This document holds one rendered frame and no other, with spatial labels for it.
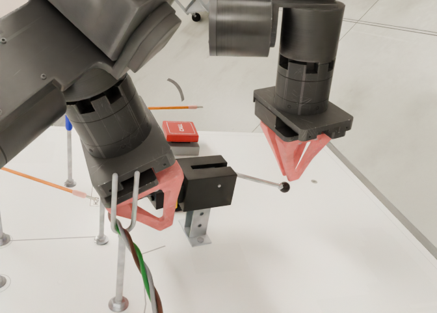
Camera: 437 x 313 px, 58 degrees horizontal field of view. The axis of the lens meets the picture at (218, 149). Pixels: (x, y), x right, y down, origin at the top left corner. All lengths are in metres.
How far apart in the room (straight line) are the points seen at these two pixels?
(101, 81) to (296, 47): 0.19
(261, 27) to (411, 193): 1.40
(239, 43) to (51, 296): 0.28
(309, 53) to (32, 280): 0.33
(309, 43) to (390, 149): 1.51
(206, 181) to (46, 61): 0.21
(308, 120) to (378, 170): 1.43
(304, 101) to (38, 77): 0.26
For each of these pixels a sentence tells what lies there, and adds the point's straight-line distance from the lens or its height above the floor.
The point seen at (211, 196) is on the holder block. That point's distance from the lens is 0.41.
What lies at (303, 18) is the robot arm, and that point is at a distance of 0.38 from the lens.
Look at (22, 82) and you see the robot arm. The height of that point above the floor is 1.35.
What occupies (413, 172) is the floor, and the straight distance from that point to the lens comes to 1.76.
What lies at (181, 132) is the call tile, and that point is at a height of 1.11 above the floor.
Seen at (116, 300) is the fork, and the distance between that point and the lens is 0.38.
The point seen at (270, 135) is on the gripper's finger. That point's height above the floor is 1.11.
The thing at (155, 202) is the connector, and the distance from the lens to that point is 0.39.
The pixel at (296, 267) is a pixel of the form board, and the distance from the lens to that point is 0.46.
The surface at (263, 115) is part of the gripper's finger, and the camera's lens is 0.44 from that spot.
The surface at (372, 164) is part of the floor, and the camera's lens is 1.85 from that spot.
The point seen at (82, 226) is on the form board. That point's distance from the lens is 0.47.
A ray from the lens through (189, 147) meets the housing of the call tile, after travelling 0.60.
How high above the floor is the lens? 1.37
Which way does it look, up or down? 32 degrees down
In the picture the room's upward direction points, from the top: 47 degrees counter-clockwise
